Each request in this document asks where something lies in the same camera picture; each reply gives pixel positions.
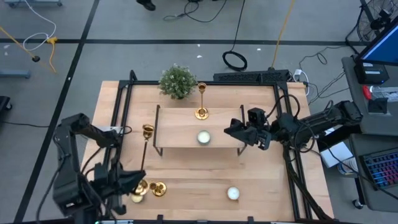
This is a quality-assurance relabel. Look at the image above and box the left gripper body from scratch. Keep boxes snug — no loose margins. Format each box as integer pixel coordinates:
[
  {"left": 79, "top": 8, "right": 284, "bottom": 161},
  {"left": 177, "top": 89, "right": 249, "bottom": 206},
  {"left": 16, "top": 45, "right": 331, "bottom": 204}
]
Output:
[{"left": 90, "top": 161, "right": 124, "bottom": 203}]

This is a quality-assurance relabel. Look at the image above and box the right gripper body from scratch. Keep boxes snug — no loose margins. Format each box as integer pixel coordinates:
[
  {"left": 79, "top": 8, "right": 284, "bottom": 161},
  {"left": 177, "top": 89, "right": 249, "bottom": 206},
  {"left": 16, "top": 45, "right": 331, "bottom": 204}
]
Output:
[{"left": 248, "top": 124, "right": 280, "bottom": 151}]

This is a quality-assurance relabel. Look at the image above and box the short gold candlestick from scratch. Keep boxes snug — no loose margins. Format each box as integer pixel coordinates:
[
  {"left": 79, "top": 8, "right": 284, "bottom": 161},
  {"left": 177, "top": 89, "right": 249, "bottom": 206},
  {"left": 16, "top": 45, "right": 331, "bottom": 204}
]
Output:
[{"left": 148, "top": 181, "right": 167, "bottom": 198}]

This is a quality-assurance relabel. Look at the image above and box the white candle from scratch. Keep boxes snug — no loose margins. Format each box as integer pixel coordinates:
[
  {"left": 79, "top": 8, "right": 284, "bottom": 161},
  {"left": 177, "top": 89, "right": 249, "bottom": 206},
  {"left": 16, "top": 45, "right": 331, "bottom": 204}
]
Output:
[
  {"left": 226, "top": 186, "right": 241, "bottom": 201},
  {"left": 197, "top": 129, "right": 211, "bottom": 146}
]

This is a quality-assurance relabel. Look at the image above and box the tall gold candlestick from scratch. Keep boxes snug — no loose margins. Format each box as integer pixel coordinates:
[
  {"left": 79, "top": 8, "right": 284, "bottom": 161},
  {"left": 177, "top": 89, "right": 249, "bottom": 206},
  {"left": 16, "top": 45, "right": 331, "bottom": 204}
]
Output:
[
  {"left": 129, "top": 123, "right": 155, "bottom": 197},
  {"left": 195, "top": 82, "right": 210, "bottom": 121}
]

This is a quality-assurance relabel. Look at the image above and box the white power adapter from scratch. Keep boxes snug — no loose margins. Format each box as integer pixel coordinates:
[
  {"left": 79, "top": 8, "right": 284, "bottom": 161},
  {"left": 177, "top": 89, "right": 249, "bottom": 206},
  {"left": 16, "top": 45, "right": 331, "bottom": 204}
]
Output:
[{"left": 292, "top": 68, "right": 311, "bottom": 96}]

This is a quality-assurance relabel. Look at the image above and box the artificial plant in black pot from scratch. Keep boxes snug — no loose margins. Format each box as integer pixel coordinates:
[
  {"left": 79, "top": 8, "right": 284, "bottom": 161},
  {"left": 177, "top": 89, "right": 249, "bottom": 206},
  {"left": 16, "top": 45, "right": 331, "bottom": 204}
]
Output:
[{"left": 158, "top": 63, "right": 198, "bottom": 100}]

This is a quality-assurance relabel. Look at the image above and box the white box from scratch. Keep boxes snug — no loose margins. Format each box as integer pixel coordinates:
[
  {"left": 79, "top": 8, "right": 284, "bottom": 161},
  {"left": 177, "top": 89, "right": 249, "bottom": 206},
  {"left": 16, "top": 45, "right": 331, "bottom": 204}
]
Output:
[{"left": 320, "top": 141, "right": 354, "bottom": 169}]

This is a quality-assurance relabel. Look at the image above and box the white and blue roll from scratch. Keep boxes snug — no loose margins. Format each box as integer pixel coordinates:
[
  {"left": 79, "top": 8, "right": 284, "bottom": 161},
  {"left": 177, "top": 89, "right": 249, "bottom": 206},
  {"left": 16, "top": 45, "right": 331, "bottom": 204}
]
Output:
[{"left": 337, "top": 157, "right": 358, "bottom": 175}]

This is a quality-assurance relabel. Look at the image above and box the grey desk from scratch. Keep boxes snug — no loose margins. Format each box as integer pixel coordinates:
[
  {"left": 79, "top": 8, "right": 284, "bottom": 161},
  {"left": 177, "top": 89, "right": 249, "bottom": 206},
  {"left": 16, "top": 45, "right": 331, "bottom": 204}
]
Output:
[
  {"left": 348, "top": 133, "right": 398, "bottom": 214},
  {"left": 341, "top": 55, "right": 398, "bottom": 136}
]

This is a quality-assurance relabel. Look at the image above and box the small black box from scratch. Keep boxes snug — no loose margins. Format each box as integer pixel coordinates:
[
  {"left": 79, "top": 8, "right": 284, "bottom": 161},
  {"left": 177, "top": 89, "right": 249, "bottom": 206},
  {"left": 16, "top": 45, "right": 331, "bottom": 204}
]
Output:
[{"left": 368, "top": 97, "right": 389, "bottom": 114}]

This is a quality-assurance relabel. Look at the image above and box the black box device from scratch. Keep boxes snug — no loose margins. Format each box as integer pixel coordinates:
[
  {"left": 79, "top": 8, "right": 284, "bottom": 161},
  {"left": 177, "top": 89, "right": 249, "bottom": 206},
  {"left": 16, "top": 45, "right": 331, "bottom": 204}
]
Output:
[{"left": 353, "top": 60, "right": 391, "bottom": 85}]

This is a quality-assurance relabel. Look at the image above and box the backlit rainbow keyboard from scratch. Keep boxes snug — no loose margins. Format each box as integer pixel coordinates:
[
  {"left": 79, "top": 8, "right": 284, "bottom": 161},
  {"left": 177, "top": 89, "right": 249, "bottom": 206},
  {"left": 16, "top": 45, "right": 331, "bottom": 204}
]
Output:
[{"left": 359, "top": 147, "right": 398, "bottom": 191}]

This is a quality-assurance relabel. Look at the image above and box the clear plastic bag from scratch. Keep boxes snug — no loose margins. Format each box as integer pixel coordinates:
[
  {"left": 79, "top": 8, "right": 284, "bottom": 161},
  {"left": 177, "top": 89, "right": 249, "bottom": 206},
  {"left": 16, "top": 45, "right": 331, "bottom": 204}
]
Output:
[{"left": 369, "top": 85, "right": 398, "bottom": 102}]

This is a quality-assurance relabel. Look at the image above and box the black chair base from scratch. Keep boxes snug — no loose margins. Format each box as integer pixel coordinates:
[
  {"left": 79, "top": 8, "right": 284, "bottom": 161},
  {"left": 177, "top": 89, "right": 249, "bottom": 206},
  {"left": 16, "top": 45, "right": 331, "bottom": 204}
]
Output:
[{"left": 0, "top": 95, "right": 12, "bottom": 113}]

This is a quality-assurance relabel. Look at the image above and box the grey floor bar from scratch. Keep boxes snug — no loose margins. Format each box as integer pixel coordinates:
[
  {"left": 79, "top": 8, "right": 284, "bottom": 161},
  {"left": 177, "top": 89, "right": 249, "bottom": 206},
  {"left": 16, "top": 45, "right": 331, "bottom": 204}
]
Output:
[{"left": 0, "top": 70, "right": 31, "bottom": 79}]

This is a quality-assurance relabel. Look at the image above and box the monitor with blue screen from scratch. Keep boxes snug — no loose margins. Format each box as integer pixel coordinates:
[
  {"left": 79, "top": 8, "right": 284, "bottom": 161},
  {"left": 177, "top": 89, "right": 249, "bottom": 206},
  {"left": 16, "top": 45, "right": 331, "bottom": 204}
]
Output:
[{"left": 356, "top": 17, "right": 398, "bottom": 67}]

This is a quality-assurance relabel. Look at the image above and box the black floor fan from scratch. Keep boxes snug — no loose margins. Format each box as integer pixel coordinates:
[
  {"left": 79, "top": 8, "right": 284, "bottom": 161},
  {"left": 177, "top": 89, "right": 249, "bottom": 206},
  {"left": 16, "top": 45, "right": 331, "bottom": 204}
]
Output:
[{"left": 345, "top": 0, "right": 398, "bottom": 54}]

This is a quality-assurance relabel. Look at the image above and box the person's foot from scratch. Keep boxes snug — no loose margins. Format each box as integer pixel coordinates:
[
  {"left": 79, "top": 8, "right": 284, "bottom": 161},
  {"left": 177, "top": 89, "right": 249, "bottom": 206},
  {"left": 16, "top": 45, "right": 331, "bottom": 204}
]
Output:
[{"left": 136, "top": 0, "right": 157, "bottom": 12}]

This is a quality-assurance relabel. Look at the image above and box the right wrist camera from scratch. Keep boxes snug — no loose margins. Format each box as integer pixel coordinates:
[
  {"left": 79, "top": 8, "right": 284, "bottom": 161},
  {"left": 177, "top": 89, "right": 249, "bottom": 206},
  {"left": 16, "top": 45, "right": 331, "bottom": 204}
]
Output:
[{"left": 248, "top": 107, "right": 267, "bottom": 126}]

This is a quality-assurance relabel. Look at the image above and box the wooden shelf black metal frame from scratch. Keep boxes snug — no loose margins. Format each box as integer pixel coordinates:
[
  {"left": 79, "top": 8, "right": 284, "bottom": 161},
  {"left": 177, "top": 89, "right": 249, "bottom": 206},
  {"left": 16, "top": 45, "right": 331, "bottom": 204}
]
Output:
[{"left": 151, "top": 105, "right": 248, "bottom": 156}]

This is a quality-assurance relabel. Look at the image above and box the coiled black cable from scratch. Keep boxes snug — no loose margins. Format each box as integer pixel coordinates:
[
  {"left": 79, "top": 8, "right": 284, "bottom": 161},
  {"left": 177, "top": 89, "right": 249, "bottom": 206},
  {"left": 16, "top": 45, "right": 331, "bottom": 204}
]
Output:
[{"left": 221, "top": 0, "right": 249, "bottom": 72}]

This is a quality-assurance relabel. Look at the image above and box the thin black floor cable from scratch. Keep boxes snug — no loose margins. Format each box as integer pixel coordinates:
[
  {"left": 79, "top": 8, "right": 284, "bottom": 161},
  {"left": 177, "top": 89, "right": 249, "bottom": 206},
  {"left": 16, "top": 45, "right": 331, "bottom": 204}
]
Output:
[{"left": 0, "top": 120, "right": 50, "bottom": 129}]

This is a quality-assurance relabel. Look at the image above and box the long yellow cable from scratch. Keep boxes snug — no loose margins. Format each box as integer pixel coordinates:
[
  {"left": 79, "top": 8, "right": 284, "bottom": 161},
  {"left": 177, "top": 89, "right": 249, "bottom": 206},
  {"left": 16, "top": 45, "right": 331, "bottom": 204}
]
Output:
[{"left": 271, "top": 0, "right": 296, "bottom": 70}]

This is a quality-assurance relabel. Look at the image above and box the yellow cable with plug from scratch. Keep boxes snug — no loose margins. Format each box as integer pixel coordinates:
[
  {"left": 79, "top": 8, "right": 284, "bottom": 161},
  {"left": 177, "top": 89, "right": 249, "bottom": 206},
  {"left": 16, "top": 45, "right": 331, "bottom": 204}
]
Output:
[{"left": 0, "top": 26, "right": 59, "bottom": 75}]

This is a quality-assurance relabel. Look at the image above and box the white floor cable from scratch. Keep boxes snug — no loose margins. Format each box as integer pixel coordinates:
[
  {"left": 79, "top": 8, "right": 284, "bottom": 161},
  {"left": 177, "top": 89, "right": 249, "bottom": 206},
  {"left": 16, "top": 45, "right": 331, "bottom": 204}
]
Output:
[{"left": 22, "top": 0, "right": 57, "bottom": 52}]

